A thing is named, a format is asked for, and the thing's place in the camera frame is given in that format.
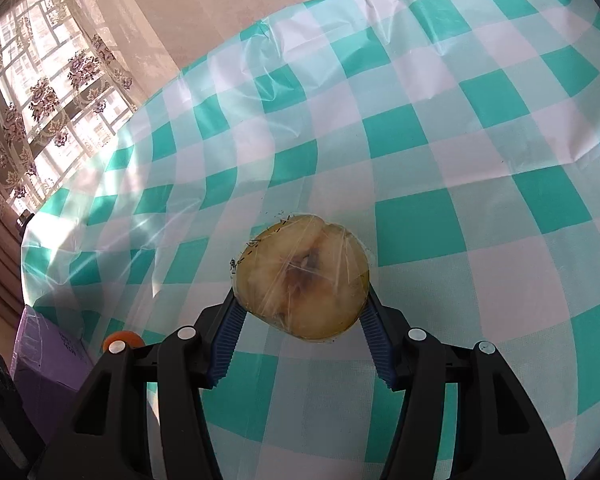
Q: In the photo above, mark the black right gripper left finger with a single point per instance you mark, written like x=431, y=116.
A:
x=105, y=434

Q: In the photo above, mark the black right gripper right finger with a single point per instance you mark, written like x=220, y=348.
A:
x=499, y=434

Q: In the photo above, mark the halved pear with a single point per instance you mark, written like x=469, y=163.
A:
x=305, y=276

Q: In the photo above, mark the large orange mandarin centre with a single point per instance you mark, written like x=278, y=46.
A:
x=122, y=338

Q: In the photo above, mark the purple box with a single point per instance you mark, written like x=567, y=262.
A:
x=48, y=368

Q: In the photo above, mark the teal white checkered tablecloth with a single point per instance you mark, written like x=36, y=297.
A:
x=458, y=140

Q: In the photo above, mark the floral lace curtain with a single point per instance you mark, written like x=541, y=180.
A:
x=72, y=73

